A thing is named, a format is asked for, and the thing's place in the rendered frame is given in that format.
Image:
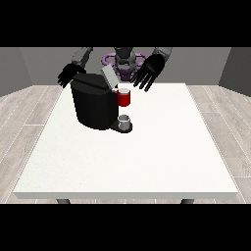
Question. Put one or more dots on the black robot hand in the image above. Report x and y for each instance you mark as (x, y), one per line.
(68, 75)
(150, 69)

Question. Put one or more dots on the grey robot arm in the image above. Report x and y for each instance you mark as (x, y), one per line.
(81, 56)
(162, 52)

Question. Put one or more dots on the black coffee machine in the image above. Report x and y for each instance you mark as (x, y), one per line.
(93, 103)

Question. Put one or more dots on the red pod holder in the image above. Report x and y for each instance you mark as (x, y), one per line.
(124, 99)

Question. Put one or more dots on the pale grey machine lid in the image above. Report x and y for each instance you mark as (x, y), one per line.
(109, 76)

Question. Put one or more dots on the grey trunk with purple rings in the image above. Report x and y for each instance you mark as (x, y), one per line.
(124, 62)

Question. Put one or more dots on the small grey cup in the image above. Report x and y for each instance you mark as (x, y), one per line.
(124, 122)

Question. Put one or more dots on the dark table leg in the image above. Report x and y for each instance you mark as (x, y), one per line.
(63, 201)

